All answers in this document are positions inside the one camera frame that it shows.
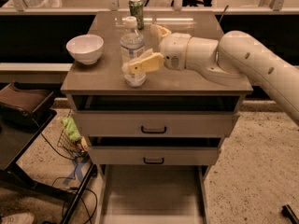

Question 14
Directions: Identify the open bottom drawer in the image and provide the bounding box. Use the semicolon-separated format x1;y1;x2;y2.
95;165;210;224

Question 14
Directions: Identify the clear plastic water bottle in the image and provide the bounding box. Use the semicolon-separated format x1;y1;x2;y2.
120;16;146;87

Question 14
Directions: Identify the black cable on floor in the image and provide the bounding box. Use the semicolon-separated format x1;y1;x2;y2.
40;131;99;224

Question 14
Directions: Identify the green plush toy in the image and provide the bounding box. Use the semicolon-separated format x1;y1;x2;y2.
61;117;81;142

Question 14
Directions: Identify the drawer with black handle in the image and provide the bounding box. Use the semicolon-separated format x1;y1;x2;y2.
88;147;219;165
73;111;239;137

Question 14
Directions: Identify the black object on floor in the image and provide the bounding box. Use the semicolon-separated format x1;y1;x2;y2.
281;204;299;224

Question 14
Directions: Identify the middle drawer with black handle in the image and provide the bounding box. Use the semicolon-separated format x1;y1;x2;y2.
88;147;219;165

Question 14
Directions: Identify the white ceramic bowl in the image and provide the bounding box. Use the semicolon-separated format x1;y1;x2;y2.
66;35;104;64

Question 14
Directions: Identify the upper drawer with black handle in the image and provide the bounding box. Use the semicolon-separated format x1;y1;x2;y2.
73;111;239;137

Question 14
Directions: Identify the white shoe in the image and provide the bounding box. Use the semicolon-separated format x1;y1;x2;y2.
0;213;35;224

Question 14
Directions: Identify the grey drawer cabinet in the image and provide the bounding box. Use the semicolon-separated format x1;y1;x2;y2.
60;10;254;224

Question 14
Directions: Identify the wire basket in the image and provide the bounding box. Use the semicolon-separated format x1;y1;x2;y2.
56;109;88;160

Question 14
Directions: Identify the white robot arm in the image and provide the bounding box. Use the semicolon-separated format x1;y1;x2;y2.
122;25;299;125

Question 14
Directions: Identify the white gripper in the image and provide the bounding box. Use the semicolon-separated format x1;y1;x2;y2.
121;24;191;75

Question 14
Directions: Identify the green soda can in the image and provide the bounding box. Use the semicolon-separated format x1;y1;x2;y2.
129;0;144;29

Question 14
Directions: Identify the black cart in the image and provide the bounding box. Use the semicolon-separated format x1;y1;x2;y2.
0;81;96;224

